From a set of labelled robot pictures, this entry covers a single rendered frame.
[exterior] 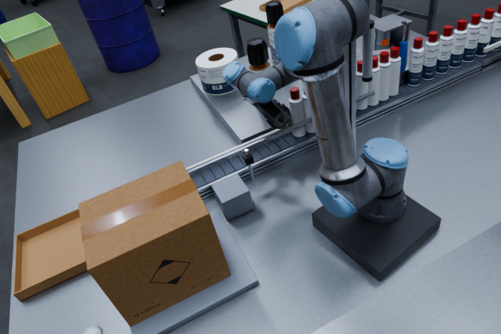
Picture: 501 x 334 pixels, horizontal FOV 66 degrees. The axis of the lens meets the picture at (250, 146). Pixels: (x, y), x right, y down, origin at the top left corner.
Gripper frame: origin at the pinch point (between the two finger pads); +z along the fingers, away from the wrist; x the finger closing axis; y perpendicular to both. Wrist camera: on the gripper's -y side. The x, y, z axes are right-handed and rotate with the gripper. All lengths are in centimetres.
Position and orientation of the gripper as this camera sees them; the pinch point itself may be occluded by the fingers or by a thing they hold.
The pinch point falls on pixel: (290, 127)
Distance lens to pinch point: 146.2
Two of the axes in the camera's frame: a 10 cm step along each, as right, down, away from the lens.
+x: -6.9, 7.2, 1.0
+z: 5.9, 4.7, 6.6
